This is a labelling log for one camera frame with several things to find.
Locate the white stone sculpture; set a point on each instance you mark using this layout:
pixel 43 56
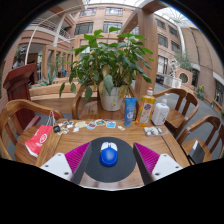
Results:
pixel 174 71

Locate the round black mouse pad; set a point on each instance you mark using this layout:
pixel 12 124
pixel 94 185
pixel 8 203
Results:
pixel 110 174

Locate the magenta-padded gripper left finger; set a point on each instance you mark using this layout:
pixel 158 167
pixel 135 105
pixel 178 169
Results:
pixel 58 165

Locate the dark bust statue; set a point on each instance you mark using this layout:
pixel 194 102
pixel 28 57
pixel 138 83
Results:
pixel 20 58

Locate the yellow detergent bottle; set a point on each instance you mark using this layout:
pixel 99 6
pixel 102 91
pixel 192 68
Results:
pixel 145 110

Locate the blue and white computer mouse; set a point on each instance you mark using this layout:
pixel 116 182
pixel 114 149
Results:
pixel 108 156

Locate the dark red wooden pedestal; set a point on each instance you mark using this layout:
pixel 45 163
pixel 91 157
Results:
pixel 18 86

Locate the small black key fob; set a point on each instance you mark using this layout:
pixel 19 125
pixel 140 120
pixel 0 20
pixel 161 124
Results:
pixel 57 128

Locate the clear plastic packet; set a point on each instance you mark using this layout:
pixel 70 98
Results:
pixel 152 131

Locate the blue squeeze tube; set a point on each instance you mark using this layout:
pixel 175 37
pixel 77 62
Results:
pixel 130 111

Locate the red and white paper bag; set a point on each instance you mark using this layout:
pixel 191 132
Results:
pixel 38 140

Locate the green plant in white pot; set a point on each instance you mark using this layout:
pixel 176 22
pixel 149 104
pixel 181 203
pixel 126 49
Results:
pixel 110 63

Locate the white pump bottle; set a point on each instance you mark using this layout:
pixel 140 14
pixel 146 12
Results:
pixel 160 113

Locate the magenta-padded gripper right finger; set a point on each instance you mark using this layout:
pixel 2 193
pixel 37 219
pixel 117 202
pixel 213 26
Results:
pixel 163 165

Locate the spiky green agave plant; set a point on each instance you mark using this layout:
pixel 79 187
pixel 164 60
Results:
pixel 48 80

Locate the small blue and white card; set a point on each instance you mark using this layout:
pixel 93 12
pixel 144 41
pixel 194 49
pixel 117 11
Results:
pixel 111 124

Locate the long wooden planter bench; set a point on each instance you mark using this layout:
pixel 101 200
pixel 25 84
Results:
pixel 46 91

